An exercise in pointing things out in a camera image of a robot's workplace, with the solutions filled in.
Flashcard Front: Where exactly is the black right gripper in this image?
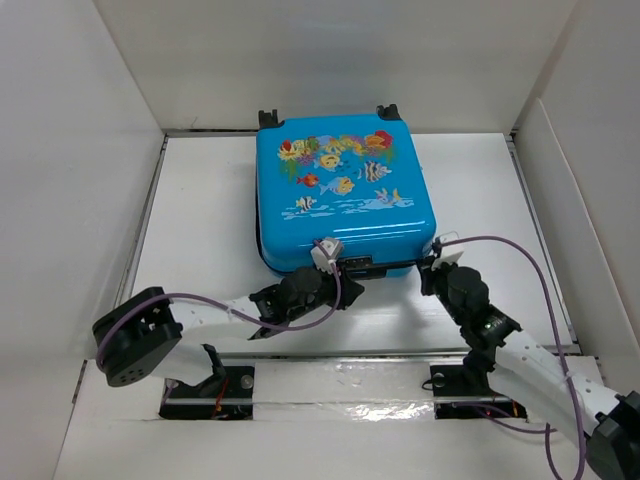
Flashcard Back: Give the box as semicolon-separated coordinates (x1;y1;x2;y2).
413;254;465;326

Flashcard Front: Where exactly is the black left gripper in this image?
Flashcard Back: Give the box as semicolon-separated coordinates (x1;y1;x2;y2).
287;259;362;322

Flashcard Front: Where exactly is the blue hard-shell suitcase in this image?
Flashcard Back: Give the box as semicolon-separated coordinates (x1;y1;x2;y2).
255;104;437;278

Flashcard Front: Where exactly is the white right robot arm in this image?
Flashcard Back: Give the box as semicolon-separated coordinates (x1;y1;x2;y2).
417;257;639;479

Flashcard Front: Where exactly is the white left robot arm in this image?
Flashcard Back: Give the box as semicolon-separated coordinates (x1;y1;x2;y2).
92;265;365;397

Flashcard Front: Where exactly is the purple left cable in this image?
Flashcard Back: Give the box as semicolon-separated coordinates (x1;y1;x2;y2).
95;242;344;374

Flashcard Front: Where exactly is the purple cable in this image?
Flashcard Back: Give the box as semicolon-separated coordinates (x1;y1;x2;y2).
95;242;344;374
439;235;587;480

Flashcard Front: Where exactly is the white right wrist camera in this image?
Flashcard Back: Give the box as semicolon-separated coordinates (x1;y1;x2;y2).
431;231;464;271

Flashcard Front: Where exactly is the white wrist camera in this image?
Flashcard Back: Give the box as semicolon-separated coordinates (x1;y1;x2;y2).
431;231;464;271
310;237;344;274

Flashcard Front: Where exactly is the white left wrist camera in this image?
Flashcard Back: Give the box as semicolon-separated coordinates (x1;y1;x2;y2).
310;237;344;274

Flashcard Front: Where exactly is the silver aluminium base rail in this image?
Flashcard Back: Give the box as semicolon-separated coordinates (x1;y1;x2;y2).
159;360;532;421

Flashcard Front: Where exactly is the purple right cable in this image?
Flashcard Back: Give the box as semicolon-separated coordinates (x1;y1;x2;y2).
439;235;587;480

